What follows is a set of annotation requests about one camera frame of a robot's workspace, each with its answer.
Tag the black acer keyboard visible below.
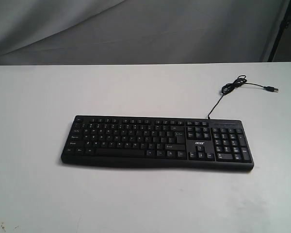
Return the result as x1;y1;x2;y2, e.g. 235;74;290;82
61;116;254;171

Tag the grey backdrop cloth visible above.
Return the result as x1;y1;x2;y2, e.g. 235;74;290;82
0;0;289;65

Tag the black keyboard usb cable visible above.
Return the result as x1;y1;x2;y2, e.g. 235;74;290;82
207;75;280;120

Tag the black metal stand frame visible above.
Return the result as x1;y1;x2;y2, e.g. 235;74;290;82
268;0;291;62

